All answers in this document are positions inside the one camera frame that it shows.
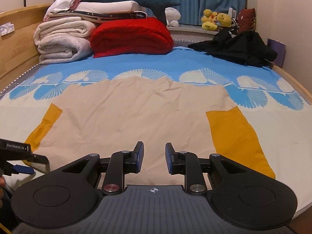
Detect pink white garment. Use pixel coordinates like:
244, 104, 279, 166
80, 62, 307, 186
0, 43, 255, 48
43, 0, 81, 22

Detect purple box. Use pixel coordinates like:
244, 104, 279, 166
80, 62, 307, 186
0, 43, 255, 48
267, 38, 286, 68

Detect wooden bed headboard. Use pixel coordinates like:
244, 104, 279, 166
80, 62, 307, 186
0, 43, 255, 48
0, 4, 50, 90

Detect black clothes pile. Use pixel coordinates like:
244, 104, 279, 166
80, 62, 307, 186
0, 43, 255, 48
188, 29, 278, 68

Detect white folded quilt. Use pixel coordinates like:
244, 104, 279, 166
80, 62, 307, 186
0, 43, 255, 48
38, 33, 93, 65

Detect red folded blanket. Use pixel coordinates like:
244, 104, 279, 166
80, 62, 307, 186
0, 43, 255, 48
90, 17, 174, 58

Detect blue white patterned bedsheet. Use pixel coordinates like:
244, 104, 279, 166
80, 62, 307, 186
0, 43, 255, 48
1, 47, 311, 215

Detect tissue pack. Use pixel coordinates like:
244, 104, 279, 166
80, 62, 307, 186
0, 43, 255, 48
0, 22, 15, 36

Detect white plush toy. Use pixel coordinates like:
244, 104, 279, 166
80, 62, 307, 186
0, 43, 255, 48
165, 7, 181, 27

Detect yellow plush toy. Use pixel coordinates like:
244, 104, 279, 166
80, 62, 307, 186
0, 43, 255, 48
201, 9, 232, 31

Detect wooden bed frame rail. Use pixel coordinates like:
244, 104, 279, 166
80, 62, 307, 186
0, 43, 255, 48
270, 63, 312, 105

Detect cream folded blanket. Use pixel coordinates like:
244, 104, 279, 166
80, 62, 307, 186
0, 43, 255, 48
33, 17, 97, 46

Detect beige and mustard jacket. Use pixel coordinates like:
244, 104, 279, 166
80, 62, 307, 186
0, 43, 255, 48
26, 77, 276, 185

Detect person left hand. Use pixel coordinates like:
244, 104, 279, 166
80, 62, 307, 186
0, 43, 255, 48
0, 176, 6, 207

